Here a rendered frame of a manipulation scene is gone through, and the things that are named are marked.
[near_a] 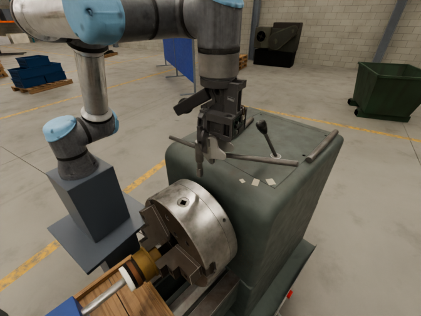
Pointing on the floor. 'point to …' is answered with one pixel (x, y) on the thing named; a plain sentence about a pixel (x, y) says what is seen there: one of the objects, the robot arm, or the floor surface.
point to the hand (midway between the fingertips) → (210, 157)
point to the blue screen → (181, 57)
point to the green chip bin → (386, 91)
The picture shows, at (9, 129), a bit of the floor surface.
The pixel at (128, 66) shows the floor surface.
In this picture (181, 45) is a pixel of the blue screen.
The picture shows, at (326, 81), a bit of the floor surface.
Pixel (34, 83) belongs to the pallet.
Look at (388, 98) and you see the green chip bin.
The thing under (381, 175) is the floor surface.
